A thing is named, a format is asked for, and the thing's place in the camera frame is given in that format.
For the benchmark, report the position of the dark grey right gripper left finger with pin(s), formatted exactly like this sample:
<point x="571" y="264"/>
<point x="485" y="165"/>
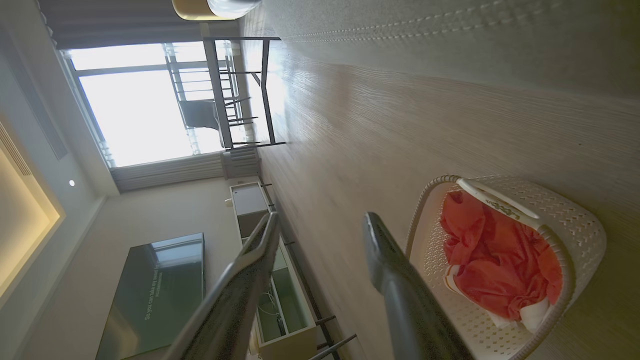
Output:
<point x="235" y="300"/>

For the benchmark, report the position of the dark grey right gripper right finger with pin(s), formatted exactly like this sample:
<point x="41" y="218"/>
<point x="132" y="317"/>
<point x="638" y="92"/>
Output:
<point x="407" y="305"/>

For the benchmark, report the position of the white woven plastic laundry basket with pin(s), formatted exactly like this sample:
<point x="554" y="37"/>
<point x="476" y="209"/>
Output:
<point x="575" y="225"/>

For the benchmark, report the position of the white television cabinet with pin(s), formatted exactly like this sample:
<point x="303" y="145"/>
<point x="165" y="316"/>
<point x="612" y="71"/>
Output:
<point x="285" y="310"/>

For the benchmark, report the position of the flat screen television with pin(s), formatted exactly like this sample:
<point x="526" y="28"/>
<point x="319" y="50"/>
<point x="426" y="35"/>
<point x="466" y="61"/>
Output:
<point x="155" y="295"/>

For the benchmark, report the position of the red garment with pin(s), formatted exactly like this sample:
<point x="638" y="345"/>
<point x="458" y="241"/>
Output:
<point x="500" y="260"/>

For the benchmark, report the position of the white red-striped garment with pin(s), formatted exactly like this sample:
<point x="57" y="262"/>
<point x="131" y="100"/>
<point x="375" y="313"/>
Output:
<point x="534" y="315"/>

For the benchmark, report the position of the light grey curtain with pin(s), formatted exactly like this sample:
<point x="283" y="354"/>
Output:
<point x="170" y="172"/>

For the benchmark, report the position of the grey chair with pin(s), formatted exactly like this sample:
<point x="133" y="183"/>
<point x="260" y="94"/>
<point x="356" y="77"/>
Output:
<point x="200" y="115"/>

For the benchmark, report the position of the large window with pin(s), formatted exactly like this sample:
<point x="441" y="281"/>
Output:
<point x="135" y="115"/>

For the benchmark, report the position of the yellow rimmed round object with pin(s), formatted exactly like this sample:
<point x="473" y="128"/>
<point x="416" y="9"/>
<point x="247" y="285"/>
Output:
<point x="200" y="10"/>

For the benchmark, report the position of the dark grey curtain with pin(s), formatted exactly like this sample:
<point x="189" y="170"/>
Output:
<point x="115" y="22"/>

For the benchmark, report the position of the black metal frame table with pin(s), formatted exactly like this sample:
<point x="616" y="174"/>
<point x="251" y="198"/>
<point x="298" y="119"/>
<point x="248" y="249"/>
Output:
<point x="218" y="85"/>

